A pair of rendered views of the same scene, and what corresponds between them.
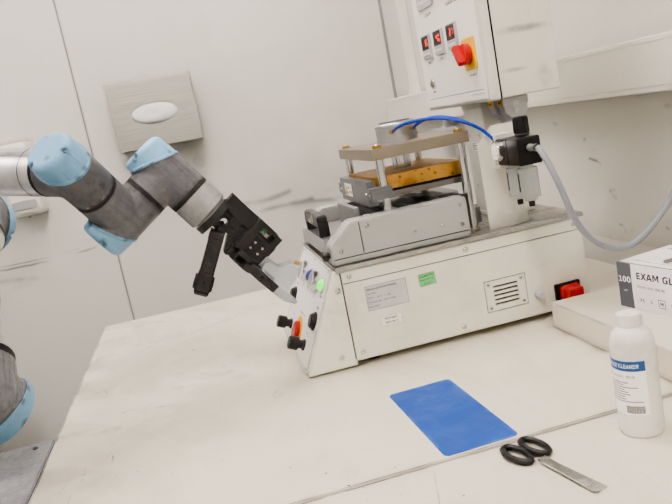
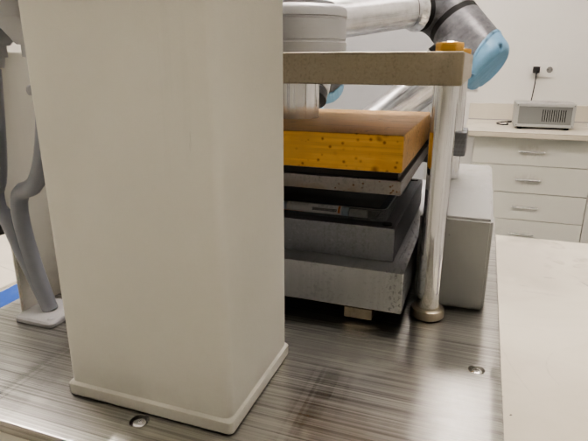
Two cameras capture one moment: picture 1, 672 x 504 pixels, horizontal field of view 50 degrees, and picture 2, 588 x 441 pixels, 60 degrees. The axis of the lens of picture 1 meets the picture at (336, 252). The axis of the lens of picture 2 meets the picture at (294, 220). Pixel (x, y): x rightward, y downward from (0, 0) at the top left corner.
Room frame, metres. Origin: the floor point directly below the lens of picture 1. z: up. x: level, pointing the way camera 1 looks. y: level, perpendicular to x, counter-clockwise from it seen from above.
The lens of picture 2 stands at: (1.60, -0.54, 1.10)
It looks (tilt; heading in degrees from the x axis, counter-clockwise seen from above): 17 degrees down; 120
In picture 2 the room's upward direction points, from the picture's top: straight up
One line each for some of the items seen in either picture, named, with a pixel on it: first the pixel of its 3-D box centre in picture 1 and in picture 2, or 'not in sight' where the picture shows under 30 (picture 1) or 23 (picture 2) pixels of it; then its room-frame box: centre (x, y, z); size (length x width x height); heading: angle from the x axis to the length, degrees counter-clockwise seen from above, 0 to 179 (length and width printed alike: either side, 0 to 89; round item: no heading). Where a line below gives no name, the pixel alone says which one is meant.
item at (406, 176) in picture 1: (402, 163); (289, 108); (1.37, -0.16, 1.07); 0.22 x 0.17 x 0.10; 10
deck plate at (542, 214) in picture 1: (430, 229); (284, 274); (1.38, -0.19, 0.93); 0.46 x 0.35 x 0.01; 100
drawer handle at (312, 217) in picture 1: (316, 222); not in sight; (1.35, 0.03, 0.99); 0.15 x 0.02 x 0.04; 10
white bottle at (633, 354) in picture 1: (635, 371); not in sight; (0.78, -0.31, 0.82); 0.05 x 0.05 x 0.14
